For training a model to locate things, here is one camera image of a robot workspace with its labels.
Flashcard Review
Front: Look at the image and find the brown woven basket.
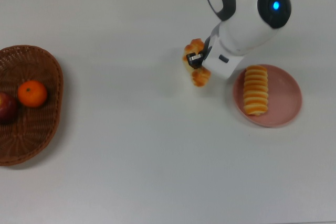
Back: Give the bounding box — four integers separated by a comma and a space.
0, 45, 65, 167

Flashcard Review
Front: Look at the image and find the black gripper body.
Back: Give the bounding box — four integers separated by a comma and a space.
203, 36, 213, 57

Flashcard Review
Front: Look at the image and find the striped toy bread roll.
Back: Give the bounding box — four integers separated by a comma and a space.
243, 65, 270, 116

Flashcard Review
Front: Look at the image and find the red toy apple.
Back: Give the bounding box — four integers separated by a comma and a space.
0, 92, 18, 125

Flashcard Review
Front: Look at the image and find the pink plate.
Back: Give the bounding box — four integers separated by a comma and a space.
232, 63, 303, 128

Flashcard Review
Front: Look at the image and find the orange toy mandarin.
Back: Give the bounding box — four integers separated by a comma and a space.
17, 80, 48, 108

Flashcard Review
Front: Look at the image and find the braided toy bread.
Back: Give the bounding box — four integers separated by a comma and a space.
183, 38, 212, 88

